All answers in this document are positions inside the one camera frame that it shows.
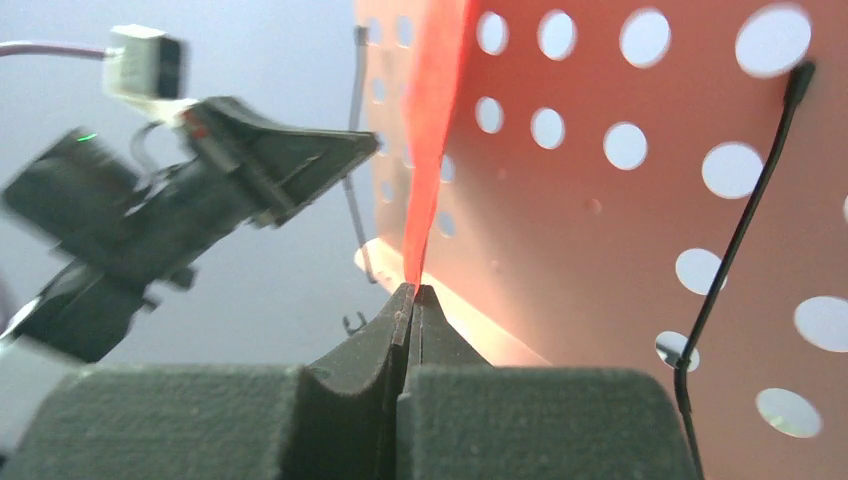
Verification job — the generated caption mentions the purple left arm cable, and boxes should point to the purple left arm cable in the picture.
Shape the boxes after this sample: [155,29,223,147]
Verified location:
[0,39,111,62]

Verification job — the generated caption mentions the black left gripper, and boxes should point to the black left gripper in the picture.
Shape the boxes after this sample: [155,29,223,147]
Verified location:
[132,96,380,265]

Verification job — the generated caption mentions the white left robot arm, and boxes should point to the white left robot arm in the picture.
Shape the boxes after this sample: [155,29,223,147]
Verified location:
[1,96,380,455]

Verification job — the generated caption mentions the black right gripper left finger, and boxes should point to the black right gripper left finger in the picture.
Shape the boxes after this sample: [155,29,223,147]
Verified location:
[1,284,416,479]

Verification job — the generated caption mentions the pink music stand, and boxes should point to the pink music stand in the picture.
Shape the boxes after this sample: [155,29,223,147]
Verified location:
[341,0,848,480]

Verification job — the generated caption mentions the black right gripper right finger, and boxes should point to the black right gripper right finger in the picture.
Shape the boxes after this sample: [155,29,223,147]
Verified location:
[396,286,696,480]

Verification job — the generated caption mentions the red sheet music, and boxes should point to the red sheet music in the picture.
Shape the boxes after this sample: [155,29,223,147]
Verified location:
[402,1,480,286]

